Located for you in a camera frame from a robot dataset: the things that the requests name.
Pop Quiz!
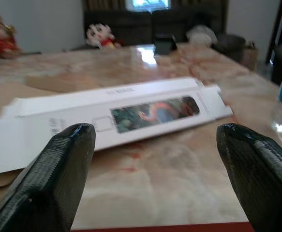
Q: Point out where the bright window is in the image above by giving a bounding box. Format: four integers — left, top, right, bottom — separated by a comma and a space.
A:
125, 0, 172, 13

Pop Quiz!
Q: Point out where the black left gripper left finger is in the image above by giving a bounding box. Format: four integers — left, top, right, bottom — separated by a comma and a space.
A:
0, 123, 96, 232

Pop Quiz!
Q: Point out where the cartoon boy plush doll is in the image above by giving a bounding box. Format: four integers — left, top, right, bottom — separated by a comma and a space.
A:
86, 23, 126, 50

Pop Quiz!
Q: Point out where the small black stand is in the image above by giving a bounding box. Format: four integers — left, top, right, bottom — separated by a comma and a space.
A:
154, 33, 178, 55

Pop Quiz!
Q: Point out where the red and gold doll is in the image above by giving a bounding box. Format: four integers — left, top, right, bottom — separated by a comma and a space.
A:
0, 8, 23, 58

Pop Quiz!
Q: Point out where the marble table with red edge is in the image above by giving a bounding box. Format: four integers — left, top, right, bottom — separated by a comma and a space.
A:
0, 43, 282, 232

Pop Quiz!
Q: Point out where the brown cardboard box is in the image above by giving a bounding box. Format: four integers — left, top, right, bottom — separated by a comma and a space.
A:
242, 43, 259, 71

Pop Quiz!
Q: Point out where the long white windowed carton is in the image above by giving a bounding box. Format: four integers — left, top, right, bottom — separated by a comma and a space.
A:
0, 76, 234, 177

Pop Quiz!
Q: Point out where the dark grey fabric sofa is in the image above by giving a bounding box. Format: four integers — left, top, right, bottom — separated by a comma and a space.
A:
82, 0, 247, 56

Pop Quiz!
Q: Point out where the white fluffy cushion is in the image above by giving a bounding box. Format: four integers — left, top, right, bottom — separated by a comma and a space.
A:
186, 24, 219, 45

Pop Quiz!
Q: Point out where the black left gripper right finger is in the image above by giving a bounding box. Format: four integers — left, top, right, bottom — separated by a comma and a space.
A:
216, 123, 282, 232

